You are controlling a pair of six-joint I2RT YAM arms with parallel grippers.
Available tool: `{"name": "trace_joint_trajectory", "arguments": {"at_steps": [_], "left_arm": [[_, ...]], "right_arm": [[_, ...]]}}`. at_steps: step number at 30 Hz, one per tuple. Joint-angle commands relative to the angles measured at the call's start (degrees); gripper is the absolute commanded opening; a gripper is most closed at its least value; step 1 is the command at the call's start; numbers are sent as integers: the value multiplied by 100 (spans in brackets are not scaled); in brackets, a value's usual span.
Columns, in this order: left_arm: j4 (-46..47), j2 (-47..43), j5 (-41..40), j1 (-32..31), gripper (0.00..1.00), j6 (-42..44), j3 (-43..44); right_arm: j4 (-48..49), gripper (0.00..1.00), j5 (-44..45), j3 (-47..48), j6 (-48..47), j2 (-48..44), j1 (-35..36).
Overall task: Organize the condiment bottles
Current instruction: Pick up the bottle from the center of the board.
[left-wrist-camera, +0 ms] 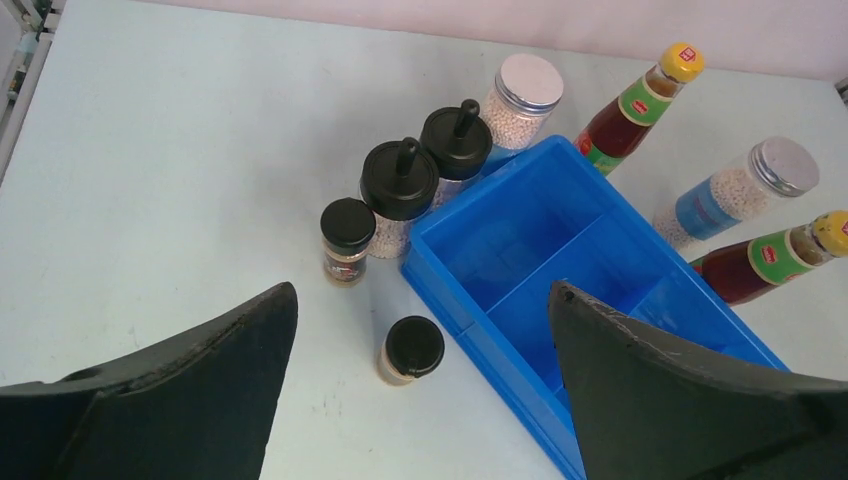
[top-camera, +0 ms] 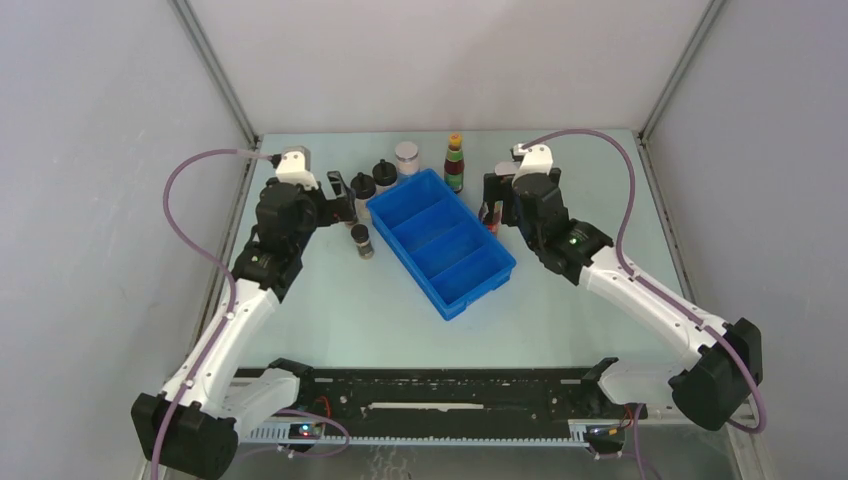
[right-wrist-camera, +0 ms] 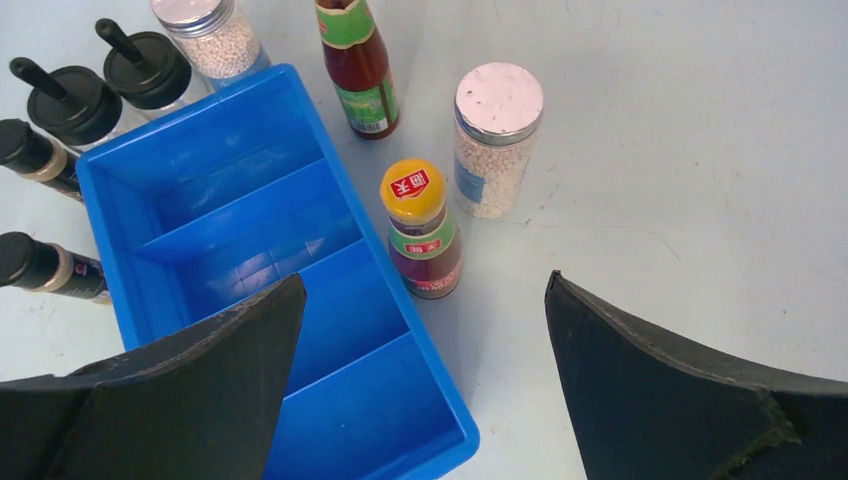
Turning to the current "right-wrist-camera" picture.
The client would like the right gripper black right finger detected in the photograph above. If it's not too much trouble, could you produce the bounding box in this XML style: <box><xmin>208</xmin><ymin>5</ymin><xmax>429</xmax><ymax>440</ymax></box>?
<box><xmin>544</xmin><ymin>271</ymin><xmax>847</xmax><ymax>479</ymax></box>

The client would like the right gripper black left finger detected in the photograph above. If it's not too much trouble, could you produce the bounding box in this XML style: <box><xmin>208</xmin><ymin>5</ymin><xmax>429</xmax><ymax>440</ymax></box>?
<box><xmin>1</xmin><ymin>274</ymin><xmax>307</xmax><ymax>479</ymax></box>

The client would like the short yellow-cap sauce bottle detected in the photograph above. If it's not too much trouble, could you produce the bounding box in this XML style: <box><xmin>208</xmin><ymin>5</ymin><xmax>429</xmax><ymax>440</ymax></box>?
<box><xmin>379</xmin><ymin>158</ymin><xmax>462</xmax><ymax>299</ymax></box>

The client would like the peppercorn jar silver lid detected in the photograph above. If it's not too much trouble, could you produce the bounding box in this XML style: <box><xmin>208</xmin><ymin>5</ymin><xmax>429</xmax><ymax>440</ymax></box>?
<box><xmin>150</xmin><ymin>0</ymin><xmax>271</xmax><ymax>90</ymax></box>

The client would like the blue divided plastic bin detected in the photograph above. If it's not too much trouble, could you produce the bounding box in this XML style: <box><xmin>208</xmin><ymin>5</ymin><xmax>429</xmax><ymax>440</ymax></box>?
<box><xmin>77</xmin><ymin>64</ymin><xmax>480</xmax><ymax>479</ymax></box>

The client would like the black spice shaker front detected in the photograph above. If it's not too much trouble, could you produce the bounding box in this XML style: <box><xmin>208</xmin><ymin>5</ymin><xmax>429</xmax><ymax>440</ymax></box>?
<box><xmin>1</xmin><ymin>232</ymin><xmax>112</xmax><ymax>304</ymax></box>

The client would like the black spice shaker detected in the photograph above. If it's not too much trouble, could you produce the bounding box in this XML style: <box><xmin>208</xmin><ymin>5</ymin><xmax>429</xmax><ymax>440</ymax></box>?
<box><xmin>1</xmin><ymin>232</ymin><xmax>112</xmax><ymax>304</ymax></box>
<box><xmin>1</xmin><ymin>119</ymin><xmax>83</xmax><ymax>203</ymax></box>

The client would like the black spice shaker rear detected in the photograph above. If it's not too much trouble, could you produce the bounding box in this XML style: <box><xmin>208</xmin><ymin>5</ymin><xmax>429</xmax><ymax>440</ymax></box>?
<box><xmin>1</xmin><ymin>119</ymin><xmax>83</xmax><ymax>203</ymax></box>

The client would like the black-lid spout jar front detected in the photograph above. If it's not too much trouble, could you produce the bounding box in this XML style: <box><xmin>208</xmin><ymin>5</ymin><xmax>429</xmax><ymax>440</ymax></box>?
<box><xmin>9</xmin><ymin>57</ymin><xmax>147</xmax><ymax>152</ymax></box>

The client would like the black-lid spout jar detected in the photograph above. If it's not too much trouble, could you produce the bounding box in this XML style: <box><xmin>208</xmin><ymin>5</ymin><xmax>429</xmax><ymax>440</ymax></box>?
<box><xmin>95</xmin><ymin>18</ymin><xmax>211</xmax><ymax>120</ymax></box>
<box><xmin>9</xmin><ymin>57</ymin><xmax>147</xmax><ymax>152</ymax></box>

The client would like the black-lid spout jar rear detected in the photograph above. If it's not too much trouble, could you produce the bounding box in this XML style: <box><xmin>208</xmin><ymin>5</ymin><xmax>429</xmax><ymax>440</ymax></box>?
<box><xmin>95</xmin><ymin>18</ymin><xmax>211</xmax><ymax>120</ymax></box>

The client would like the peppercorn jar blue label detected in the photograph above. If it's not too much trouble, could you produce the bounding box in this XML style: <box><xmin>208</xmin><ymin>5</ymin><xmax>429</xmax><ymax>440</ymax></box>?
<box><xmin>454</xmin><ymin>62</ymin><xmax>544</xmax><ymax>219</ymax></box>

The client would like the tall green-label sauce bottle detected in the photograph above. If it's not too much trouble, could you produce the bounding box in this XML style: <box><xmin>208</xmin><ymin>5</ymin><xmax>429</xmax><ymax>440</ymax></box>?
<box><xmin>315</xmin><ymin>1</ymin><xmax>400</xmax><ymax>140</ymax></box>

